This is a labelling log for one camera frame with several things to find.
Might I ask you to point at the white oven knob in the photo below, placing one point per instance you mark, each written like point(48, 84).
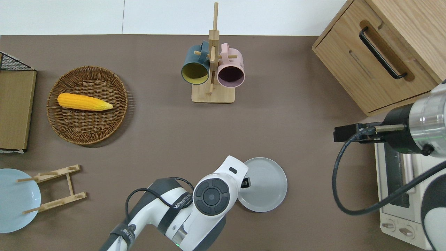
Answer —
point(405, 231)
point(388, 226)

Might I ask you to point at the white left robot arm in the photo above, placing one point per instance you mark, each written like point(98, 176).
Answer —
point(209, 216)

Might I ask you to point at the gray round plate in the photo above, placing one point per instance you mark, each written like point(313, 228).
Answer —
point(266, 184)

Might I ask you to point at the wooden board lid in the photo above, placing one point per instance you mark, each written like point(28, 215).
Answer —
point(15, 111)

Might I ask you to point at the light wooden drawer cabinet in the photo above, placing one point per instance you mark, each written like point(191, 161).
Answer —
point(348, 42)

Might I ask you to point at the wooden plate rack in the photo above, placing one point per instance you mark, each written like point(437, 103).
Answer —
point(69, 184)

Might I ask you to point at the light blue plate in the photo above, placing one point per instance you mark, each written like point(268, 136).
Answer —
point(17, 202)

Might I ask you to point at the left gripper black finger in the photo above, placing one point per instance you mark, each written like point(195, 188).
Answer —
point(246, 182)

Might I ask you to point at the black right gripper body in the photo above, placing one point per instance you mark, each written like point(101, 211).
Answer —
point(360, 127)

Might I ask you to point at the teal mug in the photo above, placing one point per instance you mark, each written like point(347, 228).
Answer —
point(193, 62)

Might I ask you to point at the round wicker basket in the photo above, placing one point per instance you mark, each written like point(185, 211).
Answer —
point(87, 129)

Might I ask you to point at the wooden mug stand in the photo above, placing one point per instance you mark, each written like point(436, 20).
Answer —
point(213, 96)

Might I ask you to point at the yellow corn cob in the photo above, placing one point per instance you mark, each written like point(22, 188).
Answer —
point(83, 102)

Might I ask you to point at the pink mug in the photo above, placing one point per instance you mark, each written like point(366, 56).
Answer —
point(233, 64)

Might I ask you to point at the white toaster oven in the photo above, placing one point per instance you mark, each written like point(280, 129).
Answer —
point(393, 216)

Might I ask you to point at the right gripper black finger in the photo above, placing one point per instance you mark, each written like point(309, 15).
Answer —
point(343, 129)
point(343, 138)

